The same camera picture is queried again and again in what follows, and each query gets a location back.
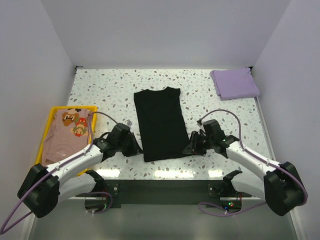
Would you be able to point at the yellow plastic bin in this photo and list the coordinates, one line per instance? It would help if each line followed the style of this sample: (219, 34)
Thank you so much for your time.
(45, 140)

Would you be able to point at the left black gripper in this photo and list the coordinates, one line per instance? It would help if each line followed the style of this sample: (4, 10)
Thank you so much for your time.
(135, 148)

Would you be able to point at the pink printed t-shirt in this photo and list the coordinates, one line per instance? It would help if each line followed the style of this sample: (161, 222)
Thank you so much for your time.
(67, 135)

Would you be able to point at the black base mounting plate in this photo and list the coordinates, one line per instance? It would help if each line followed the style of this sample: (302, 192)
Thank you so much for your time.
(163, 192)

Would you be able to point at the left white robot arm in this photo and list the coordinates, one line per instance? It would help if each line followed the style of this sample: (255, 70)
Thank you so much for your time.
(46, 186)

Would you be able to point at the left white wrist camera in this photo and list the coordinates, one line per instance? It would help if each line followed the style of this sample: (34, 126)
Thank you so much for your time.
(129, 123)

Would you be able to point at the black t-shirt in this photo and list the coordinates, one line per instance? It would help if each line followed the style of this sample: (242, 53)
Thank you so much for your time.
(161, 124)

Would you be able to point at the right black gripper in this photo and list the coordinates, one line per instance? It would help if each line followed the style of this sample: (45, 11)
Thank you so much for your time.
(192, 147)

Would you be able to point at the folded purple t-shirt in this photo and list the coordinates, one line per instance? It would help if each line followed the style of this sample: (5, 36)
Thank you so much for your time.
(233, 84)

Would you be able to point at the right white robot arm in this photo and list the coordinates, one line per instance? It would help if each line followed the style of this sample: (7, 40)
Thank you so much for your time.
(282, 188)

